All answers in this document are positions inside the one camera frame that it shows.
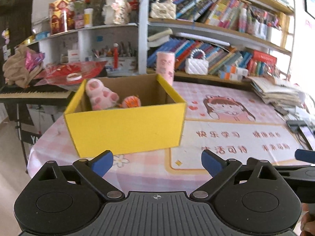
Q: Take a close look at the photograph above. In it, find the lower orange white box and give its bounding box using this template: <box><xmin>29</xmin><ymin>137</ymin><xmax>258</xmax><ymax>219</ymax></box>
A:
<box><xmin>218</xmin><ymin>70</ymin><xmax>243</xmax><ymax>82</ymax></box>

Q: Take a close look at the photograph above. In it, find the yellow cardboard box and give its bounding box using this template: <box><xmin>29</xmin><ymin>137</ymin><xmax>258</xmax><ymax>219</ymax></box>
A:
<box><xmin>64</xmin><ymin>74</ymin><xmax>187</xmax><ymax>158</ymax></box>

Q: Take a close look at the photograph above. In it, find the white wooden bookshelf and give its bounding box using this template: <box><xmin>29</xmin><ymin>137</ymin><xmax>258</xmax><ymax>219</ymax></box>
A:
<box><xmin>31</xmin><ymin>0</ymin><xmax>294</xmax><ymax>78</ymax></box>

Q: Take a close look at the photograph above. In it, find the pink plush pig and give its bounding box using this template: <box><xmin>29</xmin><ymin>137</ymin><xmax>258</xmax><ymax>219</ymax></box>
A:
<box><xmin>85</xmin><ymin>78</ymin><xmax>120</xmax><ymax>110</ymax></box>

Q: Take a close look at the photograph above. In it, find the smartphone with lit screen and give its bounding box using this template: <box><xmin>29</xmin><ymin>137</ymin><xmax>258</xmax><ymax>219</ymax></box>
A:
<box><xmin>299</xmin><ymin>126</ymin><xmax>315</xmax><ymax>151</ymax></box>

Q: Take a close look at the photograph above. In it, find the pink cartoon desk mat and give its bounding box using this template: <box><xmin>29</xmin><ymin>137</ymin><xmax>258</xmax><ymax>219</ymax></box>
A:
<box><xmin>27</xmin><ymin>80</ymin><xmax>315</xmax><ymax>195</ymax></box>

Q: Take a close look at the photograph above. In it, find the orange white box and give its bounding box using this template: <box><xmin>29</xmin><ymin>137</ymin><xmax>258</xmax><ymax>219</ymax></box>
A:
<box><xmin>218</xmin><ymin>70</ymin><xmax>243</xmax><ymax>82</ymax></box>
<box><xmin>224</xmin><ymin>65</ymin><xmax>248</xmax><ymax>77</ymax></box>

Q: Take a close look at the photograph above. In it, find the red doll figurine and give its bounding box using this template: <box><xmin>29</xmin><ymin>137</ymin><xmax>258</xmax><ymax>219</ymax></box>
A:
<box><xmin>113</xmin><ymin>43</ymin><xmax>119</xmax><ymax>70</ymax></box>

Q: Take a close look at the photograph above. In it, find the white pen holder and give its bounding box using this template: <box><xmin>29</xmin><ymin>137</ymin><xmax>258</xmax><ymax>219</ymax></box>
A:
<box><xmin>266</xmin><ymin>26</ymin><xmax>282</xmax><ymax>46</ymax></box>

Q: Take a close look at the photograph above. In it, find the red paper decoration sheet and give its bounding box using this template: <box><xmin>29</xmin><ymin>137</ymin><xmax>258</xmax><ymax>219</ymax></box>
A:
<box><xmin>35</xmin><ymin>61</ymin><xmax>107</xmax><ymax>86</ymax></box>

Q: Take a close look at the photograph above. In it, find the stack of papers and notebooks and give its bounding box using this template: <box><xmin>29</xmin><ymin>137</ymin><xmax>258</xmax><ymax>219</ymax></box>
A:
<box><xmin>249</xmin><ymin>77</ymin><xmax>305</xmax><ymax>108</ymax></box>

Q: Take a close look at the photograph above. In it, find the black electric piano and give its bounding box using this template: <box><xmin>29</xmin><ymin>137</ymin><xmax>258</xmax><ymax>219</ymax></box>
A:
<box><xmin>1</xmin><ymin>85</ymin><xmax>74</xmax><ymax>106</ymax></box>

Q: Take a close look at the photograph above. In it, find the black tablet device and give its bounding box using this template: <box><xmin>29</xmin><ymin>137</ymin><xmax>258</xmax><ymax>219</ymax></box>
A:
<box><xmin>286</xmin><ymin>120</ymin><xmax>308</xmax><ymax>132</ymax></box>

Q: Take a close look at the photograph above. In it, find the white quilted pearl handbag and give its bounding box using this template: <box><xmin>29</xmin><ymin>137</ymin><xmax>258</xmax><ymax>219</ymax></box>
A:
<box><xmin>185</xmin><ymin>49</ymin><xmax>209</xmax><ymax>75</ymax></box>

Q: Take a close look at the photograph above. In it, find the red dictionary book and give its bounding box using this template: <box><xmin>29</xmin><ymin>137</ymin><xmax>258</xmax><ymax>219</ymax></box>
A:
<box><xmin>252</xmin><ymin>50</ymin><xmax>277</xmax><ymax>65</ymax></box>

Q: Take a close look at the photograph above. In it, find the cream quilted handbag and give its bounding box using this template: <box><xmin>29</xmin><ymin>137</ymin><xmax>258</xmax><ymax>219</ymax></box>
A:
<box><xmin>150</xmin><ymin>0</ymin><xmax>177</xmax><ymax>20</ymax></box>

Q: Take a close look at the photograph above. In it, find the pink cylindrical container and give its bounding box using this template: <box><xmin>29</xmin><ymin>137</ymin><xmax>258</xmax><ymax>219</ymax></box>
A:
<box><xmin>156</xmin><ymin>52</ymin><xmax>176</xmax><ymax>85</ymax></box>

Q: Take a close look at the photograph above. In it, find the beige cloth pile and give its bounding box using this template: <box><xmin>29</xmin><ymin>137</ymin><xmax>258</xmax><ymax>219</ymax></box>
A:
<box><xmin>2</xmin><ymin>45</ymin><xmax>43</xmax><ymax>89</ymax></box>

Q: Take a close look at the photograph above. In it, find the upper orange white box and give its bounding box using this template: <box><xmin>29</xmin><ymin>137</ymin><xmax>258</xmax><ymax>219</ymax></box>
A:
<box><xmin>224</xmin><ymin>65</ymin><xmax>248</xmax><ymax>77</ymax></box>

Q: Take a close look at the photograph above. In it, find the white tape roll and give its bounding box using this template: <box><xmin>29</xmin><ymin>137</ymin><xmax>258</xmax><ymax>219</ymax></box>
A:
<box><xmin>66</xmin><ymin>73</ymin><xmax>82</xmax><ymax>82</ymax></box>

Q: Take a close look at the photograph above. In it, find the person's right hand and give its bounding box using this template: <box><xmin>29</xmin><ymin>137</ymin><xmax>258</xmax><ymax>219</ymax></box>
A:
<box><xmin>300</xmin><ymin>204</ymin><xmax>315</xmax><ymax>236</ymax></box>

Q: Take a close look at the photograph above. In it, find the white floral vase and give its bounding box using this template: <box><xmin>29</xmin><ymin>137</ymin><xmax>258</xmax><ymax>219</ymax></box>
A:
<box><xmin>102</xmin><ymin>0</ymin><xmax>131</xmax><ymax>25</ymax></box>

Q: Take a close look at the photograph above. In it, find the orange plush toy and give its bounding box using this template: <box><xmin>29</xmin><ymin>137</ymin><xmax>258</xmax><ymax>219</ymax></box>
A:
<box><xmin>121</xmin><ymin>95</ymin><xmax>142</xmax><ymax>108</ymax></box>

